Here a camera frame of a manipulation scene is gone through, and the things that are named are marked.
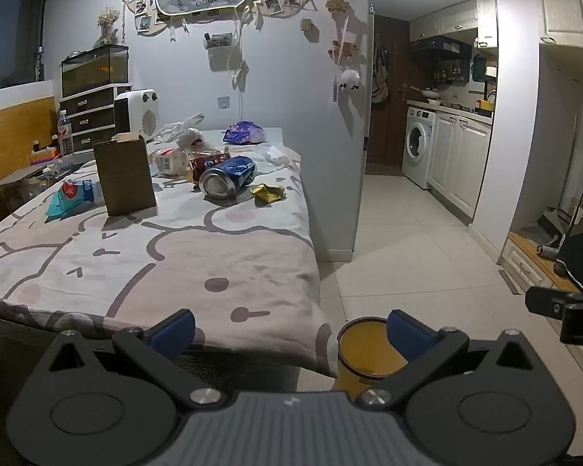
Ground black printed board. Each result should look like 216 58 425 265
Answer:
559 226 583 294

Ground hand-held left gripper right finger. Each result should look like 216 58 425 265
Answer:
354 309 550 411

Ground white plastic bag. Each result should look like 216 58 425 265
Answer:
154 113 217 153

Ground low cabinet with wooden top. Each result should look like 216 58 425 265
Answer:
499 230 581 297

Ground blue drink can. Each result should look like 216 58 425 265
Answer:
199 156 257 201

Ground wall photo board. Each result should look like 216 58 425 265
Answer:
122 0 324 40

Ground hanging beige bag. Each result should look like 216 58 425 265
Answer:
370 41 389 104

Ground dark wooden door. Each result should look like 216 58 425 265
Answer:
367 14 411 166

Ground teal wet wipe packet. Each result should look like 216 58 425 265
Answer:
46 179 105 219

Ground black range hood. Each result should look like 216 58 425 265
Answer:
410 36 472 56

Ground white lower kitchen cabinets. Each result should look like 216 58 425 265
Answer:
428 109 494 219

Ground gold wrapper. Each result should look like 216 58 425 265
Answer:
250 183 287 207

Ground beige bin with brown rim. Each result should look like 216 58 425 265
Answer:
337 316 411 399

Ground upright water bottle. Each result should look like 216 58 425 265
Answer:
58 111 75 157

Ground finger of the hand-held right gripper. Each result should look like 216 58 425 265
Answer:
525 285 571 322

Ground white washing machine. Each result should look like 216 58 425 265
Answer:
401 107 437 189

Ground white kitchen cabinets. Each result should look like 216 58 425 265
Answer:
409 0 497 49
428 109 494 219

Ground clear plastic bottle red label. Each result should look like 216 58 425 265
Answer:
148 148 191 178

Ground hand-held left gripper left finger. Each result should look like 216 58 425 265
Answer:
39 308 227 411

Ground small red box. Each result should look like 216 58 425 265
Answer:
189 153 231 173

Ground dried flower bunch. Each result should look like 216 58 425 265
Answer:
96 7 122 47

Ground dark window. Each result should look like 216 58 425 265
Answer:
0 0 49 94

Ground white dark drawer chest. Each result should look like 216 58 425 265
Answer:
59 85 127 156

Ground purple snack bag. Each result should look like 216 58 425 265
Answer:
222 121 268 145

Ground glass fish tank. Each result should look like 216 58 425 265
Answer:
61 45 129 98

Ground white fan heater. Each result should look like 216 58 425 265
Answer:
114 88 159 144

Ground white upper kitchen cabinets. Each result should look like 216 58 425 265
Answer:
409 0 497 49

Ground pink tube rack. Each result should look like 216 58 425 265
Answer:
29 148 60 167

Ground brown cardboard box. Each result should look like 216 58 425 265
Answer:
93 133 157 217

